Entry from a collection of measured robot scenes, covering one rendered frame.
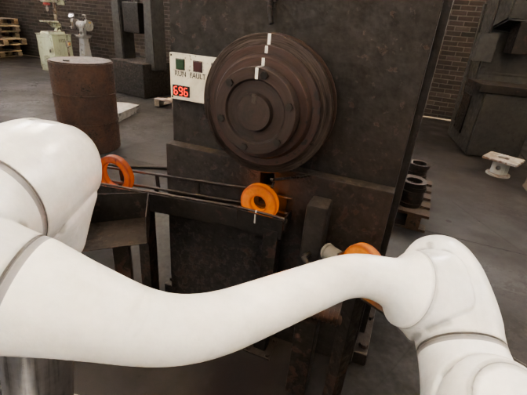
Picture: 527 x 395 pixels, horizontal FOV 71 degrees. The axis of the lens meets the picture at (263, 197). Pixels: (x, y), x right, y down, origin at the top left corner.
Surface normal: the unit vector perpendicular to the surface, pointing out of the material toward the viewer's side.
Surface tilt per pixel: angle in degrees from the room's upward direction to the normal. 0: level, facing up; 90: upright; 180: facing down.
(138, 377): 0
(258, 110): 90
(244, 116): 90
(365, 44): 90
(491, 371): 20
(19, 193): 58
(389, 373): 0
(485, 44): 90
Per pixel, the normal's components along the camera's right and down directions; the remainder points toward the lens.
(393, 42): -0.38, 0.38
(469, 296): 0.15, -0.58
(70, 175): 0.97, -0.21
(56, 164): 0.88, -0.41
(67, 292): 0.50, -0.40
